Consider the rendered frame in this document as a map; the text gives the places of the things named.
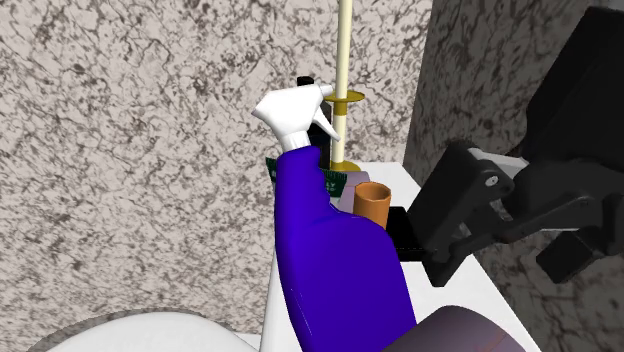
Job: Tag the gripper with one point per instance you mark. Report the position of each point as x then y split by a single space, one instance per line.
575 107

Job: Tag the cream pole with gold base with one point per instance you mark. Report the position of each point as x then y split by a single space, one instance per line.
342 58

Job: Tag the orange cup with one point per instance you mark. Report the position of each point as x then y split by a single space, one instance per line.
373 204

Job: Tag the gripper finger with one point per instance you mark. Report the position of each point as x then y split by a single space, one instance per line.
570 256
453 209

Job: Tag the purple rounded object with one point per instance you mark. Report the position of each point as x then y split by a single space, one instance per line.
453 331

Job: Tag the green box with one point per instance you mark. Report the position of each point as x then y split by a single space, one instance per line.
336 183

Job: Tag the pale lilac block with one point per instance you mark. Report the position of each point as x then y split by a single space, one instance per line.
347 201

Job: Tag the blue spray bottle white trigger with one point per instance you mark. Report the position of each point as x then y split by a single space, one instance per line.
331 263

